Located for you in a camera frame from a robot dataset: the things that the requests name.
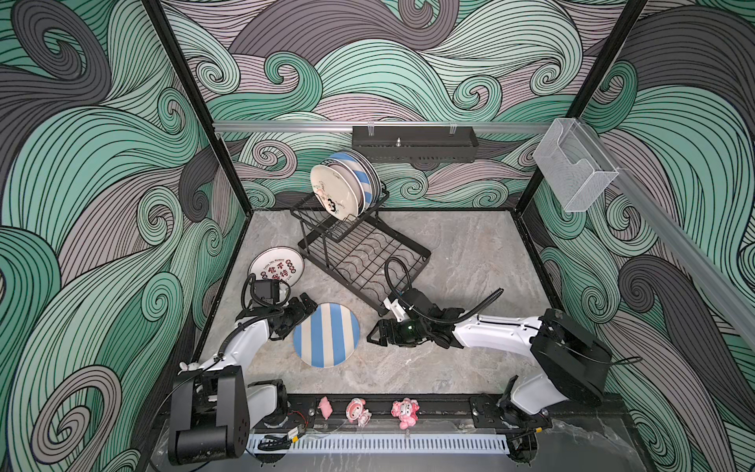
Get blue striped plate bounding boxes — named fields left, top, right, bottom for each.
left=293, top=303, right=361, bottom=369
left=330, top=151, right=381, bottom=210

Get white slotted cable duct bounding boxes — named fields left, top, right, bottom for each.
left=275, top=433, right=510, bottom=455

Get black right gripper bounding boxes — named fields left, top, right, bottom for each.
left=363, top=319, right=431, bottom=348

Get small white bunny figurine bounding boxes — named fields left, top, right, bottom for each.
left=178, top=362, right=200, bottom=376

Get black corner frame post right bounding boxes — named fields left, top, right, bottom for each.
left=514, top=1, right=647, bottom=222

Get black corner frame post left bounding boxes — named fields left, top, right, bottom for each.
left=142, top=0, right=254, bottom=219

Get black corner frame post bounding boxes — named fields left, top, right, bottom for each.
left=142, top=0, right=254, bottom=219
left=514, top=1, right=647, bottom=222

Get pink white round figurine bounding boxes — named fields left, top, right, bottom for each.
left=345, top=397, right=372, bottom=428

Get aluminium wall rail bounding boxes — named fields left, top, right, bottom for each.
left=212, top=120, right=551, bottom=134

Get cream floral painted plate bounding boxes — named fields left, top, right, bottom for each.
left=310, top=164, right=360, bottom=220

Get clear acrylic wall box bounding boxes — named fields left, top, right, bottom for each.
left=533, top=118, right=619, bottom=214

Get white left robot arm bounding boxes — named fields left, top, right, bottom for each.
left=167, top=294, right=318, bottom=466

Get black wall mounted tray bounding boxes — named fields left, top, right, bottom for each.
left=351, top=127, right=480, bottom=164

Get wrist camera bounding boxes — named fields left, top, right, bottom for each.
left=250, top=279, right=281, bottom=306
left=383, top=297, right=409, bottom=323

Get small pink figurine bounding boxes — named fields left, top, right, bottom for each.
left=318, top=396, right=333, bottom=420

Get black wire dish rack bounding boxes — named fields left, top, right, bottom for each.
left=290, top=185, right=432, bottom=316

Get pink plush figurine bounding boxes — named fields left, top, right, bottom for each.
left=391, top=397, right=420, bottom=431

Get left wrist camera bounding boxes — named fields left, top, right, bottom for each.
left=250, top=279, right=281, bottom=306

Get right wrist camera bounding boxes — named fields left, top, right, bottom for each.
left=383, top=297, right=409, bottom=323

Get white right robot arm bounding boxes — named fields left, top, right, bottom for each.
left=367, top=305, right=613, bottom=434

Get white plate red Chinese characters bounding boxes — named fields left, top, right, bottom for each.
left=249, top=246, right=305, bottom=286

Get white plate green red rim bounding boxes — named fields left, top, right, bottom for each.
left=328, top=161, right=367, bottom=214

